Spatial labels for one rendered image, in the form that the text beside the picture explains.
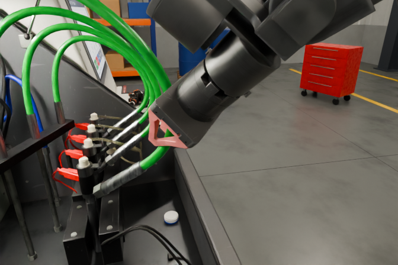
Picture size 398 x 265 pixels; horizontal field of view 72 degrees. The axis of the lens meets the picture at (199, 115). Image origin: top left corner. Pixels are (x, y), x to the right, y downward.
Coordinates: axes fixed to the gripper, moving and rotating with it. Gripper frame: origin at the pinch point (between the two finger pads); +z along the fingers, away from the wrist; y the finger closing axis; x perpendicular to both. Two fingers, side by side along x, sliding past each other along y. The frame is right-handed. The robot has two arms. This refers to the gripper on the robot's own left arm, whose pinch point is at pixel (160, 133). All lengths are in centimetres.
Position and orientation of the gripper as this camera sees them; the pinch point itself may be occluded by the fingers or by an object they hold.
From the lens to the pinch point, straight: 38.9
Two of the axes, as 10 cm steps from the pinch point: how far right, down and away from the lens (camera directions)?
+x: 6.9, 7.1, 0.8
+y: -4.4, 5.1, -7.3
